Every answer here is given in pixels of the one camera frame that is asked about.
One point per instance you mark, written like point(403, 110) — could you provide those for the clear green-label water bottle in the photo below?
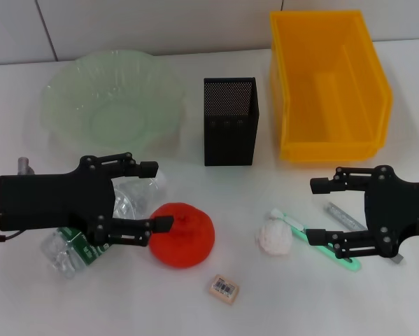
point(65, 255)

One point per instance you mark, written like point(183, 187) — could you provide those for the grey pen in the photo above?
point(345, 218)

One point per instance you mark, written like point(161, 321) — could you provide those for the green utility knife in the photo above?
point(349, 266)

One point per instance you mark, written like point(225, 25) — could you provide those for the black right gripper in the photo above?
point(398, 210)

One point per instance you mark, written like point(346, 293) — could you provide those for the pale green glass fruit plate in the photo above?
point(118, 98)

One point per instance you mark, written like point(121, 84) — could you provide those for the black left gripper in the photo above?
point(55, 201)

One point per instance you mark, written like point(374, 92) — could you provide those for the red tomato-like fruit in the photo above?
point(186, 241)

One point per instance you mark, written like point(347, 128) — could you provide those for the black mesh pen holder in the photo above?
point(230, 136)

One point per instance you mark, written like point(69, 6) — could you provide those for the beige eraser with barcode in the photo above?
point(223, 289)

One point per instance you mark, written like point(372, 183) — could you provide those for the white paper ball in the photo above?
point(273, 238)

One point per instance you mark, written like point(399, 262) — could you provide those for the yellow plastic bin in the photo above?
point(335, 105)

